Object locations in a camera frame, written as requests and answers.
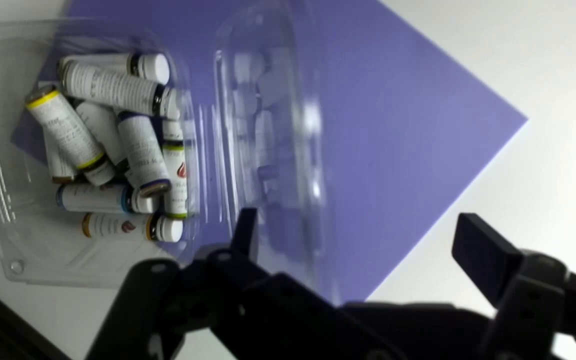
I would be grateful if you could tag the purple paper mat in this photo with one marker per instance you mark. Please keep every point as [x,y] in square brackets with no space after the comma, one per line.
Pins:
[348,130]

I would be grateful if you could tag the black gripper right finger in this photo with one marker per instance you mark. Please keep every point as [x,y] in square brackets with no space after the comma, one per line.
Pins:
[484,257]

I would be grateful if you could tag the white vial top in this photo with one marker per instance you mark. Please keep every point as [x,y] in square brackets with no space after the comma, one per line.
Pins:
[144,64]

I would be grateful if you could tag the white vial long diagonal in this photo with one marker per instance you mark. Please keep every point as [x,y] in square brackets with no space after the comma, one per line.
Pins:
[120,90]

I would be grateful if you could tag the white vial bottom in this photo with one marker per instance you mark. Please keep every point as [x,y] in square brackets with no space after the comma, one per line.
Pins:
[141,227]

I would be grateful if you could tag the white vial blue band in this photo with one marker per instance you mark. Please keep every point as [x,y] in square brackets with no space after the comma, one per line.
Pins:
[144,157]

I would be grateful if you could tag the white vial yellow cap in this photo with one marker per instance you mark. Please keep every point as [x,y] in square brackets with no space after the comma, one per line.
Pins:
[68,132]

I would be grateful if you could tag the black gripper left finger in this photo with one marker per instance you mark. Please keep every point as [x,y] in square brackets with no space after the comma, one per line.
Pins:
[244,232]

